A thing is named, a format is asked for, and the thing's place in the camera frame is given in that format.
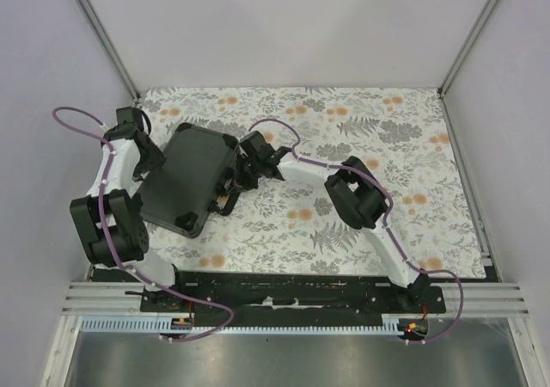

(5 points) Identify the floral patterned table mat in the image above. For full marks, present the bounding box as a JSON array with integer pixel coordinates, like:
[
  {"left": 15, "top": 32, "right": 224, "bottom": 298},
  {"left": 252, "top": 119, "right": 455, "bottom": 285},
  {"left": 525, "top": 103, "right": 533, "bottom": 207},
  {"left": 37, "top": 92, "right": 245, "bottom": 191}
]
[{"left": 133, "top": 88, "right": 486, "bottom": 288}]

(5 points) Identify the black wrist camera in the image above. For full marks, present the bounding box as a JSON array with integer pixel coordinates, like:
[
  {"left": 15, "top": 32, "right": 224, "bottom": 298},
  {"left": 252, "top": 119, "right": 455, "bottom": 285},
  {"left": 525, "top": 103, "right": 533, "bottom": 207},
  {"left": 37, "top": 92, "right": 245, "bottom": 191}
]
[
  {"left": 116, "top": 107, "right": 152, "bottom": 135},
  {"left": 240, "top": 131, "right": 275, "bottom": 161}
]

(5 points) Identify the white slotted cable duct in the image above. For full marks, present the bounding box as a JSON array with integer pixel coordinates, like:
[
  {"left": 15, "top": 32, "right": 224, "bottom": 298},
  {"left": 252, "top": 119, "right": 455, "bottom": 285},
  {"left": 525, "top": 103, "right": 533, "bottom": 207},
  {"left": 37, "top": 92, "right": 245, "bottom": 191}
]
[{"left": 80, "top": 316, "right": 404, "bottom": 336}]

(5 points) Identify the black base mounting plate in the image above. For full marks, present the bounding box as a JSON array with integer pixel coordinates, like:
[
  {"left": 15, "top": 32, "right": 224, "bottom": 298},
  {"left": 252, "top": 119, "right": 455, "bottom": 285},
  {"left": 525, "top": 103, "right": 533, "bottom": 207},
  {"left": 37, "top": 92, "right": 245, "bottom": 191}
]
[{"left": 140, "top": 272, "right": 446, "bottom": 327}]

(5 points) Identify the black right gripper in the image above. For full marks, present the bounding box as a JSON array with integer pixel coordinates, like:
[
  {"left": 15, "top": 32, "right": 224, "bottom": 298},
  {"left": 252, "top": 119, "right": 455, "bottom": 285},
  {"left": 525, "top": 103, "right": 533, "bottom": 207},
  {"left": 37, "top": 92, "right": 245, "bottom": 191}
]
[{"left": 228, "top": 156, "right": 262, "bottom": 197}]

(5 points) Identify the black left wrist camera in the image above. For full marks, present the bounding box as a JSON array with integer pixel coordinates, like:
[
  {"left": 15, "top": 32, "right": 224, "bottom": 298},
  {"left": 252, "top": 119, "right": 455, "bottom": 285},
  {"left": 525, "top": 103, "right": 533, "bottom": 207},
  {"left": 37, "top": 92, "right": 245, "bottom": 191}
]
[{"left": 116, "top": 107, "right": 152, "bottom": 135}]

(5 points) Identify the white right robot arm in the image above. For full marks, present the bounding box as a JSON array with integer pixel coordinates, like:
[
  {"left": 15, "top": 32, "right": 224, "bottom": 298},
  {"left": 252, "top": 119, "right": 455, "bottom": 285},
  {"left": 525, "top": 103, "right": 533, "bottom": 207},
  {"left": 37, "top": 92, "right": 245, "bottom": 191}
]
[{"left": 236, "top": 147, "right": 430, "bottom": 313}]

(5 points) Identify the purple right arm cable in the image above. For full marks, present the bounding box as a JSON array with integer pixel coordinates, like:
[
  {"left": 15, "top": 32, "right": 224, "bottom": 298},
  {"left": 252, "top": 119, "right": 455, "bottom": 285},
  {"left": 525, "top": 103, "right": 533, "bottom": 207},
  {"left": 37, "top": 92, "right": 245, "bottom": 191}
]
[{"left": 248, "top": 118, "right": 465, "bottom": 345}]

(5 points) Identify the black poker set case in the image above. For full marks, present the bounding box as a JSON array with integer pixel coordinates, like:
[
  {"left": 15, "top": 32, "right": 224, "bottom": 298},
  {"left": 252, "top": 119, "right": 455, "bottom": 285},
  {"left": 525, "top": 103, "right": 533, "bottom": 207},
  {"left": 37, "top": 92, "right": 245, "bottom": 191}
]
[{"left": 133, "top": 123, "right": 238, "bottom": 238}]

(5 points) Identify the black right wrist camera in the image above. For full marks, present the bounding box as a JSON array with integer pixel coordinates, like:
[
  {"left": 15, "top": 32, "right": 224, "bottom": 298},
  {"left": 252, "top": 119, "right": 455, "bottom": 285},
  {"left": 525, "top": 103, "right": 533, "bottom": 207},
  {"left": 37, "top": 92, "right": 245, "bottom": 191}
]
[{"left": 240, "top": 131, "right": 275, "bottom": 161}]

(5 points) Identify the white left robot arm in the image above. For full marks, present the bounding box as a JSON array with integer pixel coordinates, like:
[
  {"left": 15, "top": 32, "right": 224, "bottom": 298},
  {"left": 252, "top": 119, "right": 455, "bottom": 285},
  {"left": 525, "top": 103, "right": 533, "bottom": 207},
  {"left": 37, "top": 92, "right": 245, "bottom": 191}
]
[{"left": 70, "top": 124, "right": 189, "bottom": 312}]

